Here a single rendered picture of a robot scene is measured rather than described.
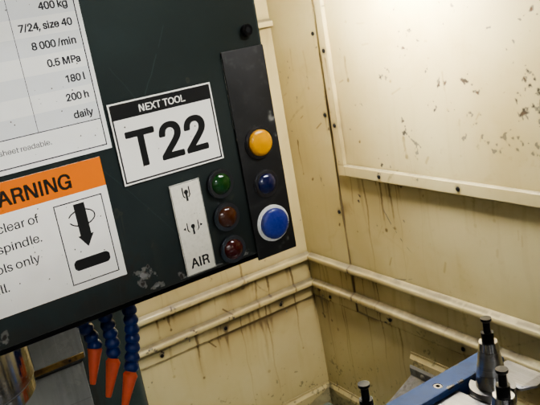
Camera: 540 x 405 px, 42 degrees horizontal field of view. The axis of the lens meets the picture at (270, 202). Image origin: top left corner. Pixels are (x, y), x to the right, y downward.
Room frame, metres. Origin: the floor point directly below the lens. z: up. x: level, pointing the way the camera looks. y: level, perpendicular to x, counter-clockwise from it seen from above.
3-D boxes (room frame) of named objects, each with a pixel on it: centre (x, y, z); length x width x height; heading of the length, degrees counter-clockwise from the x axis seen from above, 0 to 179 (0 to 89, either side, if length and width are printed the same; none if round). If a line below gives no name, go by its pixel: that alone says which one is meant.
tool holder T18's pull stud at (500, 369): (0.74, -0.24, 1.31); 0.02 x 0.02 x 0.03
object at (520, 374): (0.91, -0.31, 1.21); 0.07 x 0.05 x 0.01; 31
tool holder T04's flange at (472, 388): (0.88, -0.26, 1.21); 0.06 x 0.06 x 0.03
